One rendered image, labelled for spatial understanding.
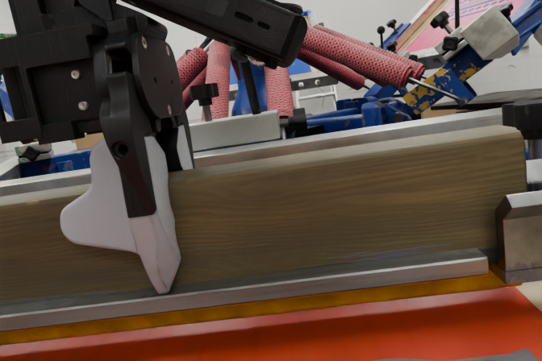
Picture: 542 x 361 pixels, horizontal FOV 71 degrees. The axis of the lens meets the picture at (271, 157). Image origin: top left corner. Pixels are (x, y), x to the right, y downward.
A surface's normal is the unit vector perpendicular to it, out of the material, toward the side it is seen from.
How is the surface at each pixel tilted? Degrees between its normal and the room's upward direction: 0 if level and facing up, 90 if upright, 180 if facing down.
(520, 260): 90
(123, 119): 75
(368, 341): 0
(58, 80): 90
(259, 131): 90
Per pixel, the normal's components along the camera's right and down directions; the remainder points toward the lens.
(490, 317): -0.15, -0.98
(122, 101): -0.10, -0.22
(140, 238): -0.01, 0.38
